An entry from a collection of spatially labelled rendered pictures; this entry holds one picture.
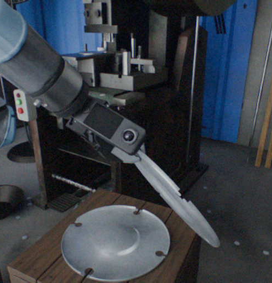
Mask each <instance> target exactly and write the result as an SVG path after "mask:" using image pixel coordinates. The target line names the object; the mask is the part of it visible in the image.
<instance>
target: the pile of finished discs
mask: <svg viewBox="0 0 272 283"><path fill-rule="evenodd" d="M135 211H138V209H136V207H134V206H125V205H112V206H104V207H102V208H98V209H94V210H91V211H89V212H86V213H84V214H83V215H82V216H79V217H78V218H77V219H76V221H75V223H76V224H77V223H79V222H80V223H82V226H81V227H75V224H71V225H69V226H68V228H67V230H66V232H65V234H64V235H63V237H62V242H61V250H62V255H63V257H64V259H65V261H66V263H68V265H69V266H70V267H71V268H72V269H73V271H76V272H77V273H78V274H80V275H82V276H85V275H86V274H85V271H86V269H88V268H92V269H94V273H93V274H92V275H87V277H86V278H88V279H91V280H95V281H101V282H124V281H130V280H134V279H137V278H139V277H141V276H144V275H146V274H148V273H150V272H152V270H154V269H155V268H156V267H157V266H159V265H160V264H161V262H162V261H163V260H164V258H165V257H164V256H162V257H158V256H156V255H155V252H156V251H162V252H163V253H164V254H165V255H166V254H167V253H168V251H169V246H170V235H169V231H168V230H167V228H166V226H165V225H164V223H163V222H162V221H161V220H160V219H159V218H158V217H156V215H154V214H152V213H150V212H148V211H146V210H143V211H141V210H140V211H139V212H140V214H134V212H135Z"/></svg>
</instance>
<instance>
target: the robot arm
mask: <svg viewBox="0 0 272 283"><path fill-rule="evenodd" d="M0 75H1V76H3V77H4V78H5V79H6V80H8V81H10V82H11V83H12V84H13V85H15V86H16V87H18V88H19V89H20V90H21V91H23V92H24V93H25V94H27V95H28V96H30V97H32V98H33V99H35V101H34V105H35V106H36V107H38V108H39V107H40V105H42V106H43V107H44V108H46V109H47V110H49V111H51V112H53V113H55V114H56V116H58V117H59V118H66V117H69V116H70V118H71V119H70V120H69V121H68V122H67V123H66V126H67V127H68V128H70V129H71V130H73V131H74V132H75V133H76V134H77V135H79V136H80V137H82V138H83V139H84V140H87V141H89V142H90V143H93V144H95V147H94V149H95V150H98V153H99V154H100V155H101V156H102V157H104V158H106V159H108V160H111V161H114V162H118V163H129V164H130V163H131V164H132V163H139V162H140V161H141V159H140V157H138V156H136V154H137V152H138V150H141V151H142V153H144V154H145V145H144V142H145V140H146V138H147V134H146V131H145V129H144V128H142V127H141V126H139V124H138V121H137V119H136V117H135V116H133V115H132V114H131V113H129V112H128V111H127V110H126V109H125V108H121V109H120V110H118V106H117V105H115V104H113V105H109V103H108V102H107V101H105V100H102V99H99V98H96V97H92V96H90V95H88V94H89V91H90V86H89V84H88V83H87V82H86V81H85V80H84V79H83V78H82V76H81V74H80V73H78V72H77V71H76V69H75V68H74V67H73V66H71V65H70V64H69V62H68V61H67V60H66V59H65V58H63V57H62V56H60V54H59V53H58V52H57V51H56V50H55V49H53V48H52V46H51V45H50V44H48V43H47V42H46V41H45V39H44V38H43V37H42V36H40V35H39V34H38V32H37V31H36V30H35V29H33V28H32V27H31V25H30V24H29V23H27V22H26V21H25V19H24V17H23V16H22V15H21V14H20V13H18V11H16V10H14V9H12V8H11V7H10V6H9V5H8V4H7V3H6V2H5V1H3V0H0ZM73 119H74V120H73ZM72 120H73V121H72ZM71 123H73V125H71ZM15 136H16V120H15V114H14V111H13V110H12V108H11V106H8V105H6V102H5V100H3V99H2V98H1V97H0V148H1V147H3V146H7V145H11V144H12V143H13V142H14V140H15Z"/></svg>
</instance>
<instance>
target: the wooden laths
mask: <svg viewBox="0 0 272 283"><path fill-rule="evenodd" d="M271 44H272V25H271V31H270V38H269V43H268V47H267V50H266V57H265V63H264V69H263V72H262V76H261V82H260V89H259V95H258V98H257V104H256V108H255V114H254V120H253V127H252V130H251V133H250V139H249V146H248V152H247V158H246V162H245V163H246V164H248V163H249V157H250V150H251V147H252V143H253V138H254V131H255V126H256V121H257V115H258V110H259V106H260V100H261V94H262V90H263V84H264V81H265V75H266V69H267V65H268V58H269V56H270V49H271ZM271 109H272V82H271V85H270V91H269V97H268V103H267V107H266V112H265V115H264V121H263V127H262V131H261V137H260V143H259V145H258V152H257V157H256V161H255V166H260V164H261V159H262V156H263V150H264V144H265V138H266V136H267V132H268V126H269V121H270V115H271ZM271 160H272V133H271V138H270V144H269V149H268V155H267V158H266V161H265V168H270V165H271Z"/></svg>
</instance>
